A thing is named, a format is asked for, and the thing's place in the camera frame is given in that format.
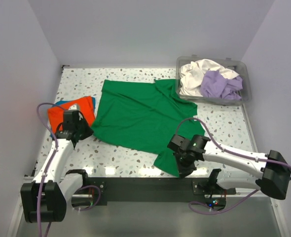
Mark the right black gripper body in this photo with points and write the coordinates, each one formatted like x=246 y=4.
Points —
x=182 y=168

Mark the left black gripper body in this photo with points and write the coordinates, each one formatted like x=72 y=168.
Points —
x=85 y=129

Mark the green t shirt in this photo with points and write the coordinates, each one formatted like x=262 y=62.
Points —
x=144 y=116

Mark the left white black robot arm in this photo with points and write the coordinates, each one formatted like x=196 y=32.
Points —
x=45 y=198

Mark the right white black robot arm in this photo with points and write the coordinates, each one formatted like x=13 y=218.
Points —
x=269 y=173

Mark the folded orange t shirt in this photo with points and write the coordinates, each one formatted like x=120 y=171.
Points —
x=61 y=113

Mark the folded blue t shirt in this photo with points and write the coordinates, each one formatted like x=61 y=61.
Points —
x=60 y=102

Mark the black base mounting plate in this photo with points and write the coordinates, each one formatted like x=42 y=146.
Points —
x=146 y=190

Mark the lavender crumpled t shirt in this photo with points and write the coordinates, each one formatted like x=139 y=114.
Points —
x=214 y=85

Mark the white crumpled t shirt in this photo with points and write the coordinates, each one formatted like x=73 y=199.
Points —
x=192 y=75

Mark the clear plastic bin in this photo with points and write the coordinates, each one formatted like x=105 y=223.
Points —
x=237 y=66

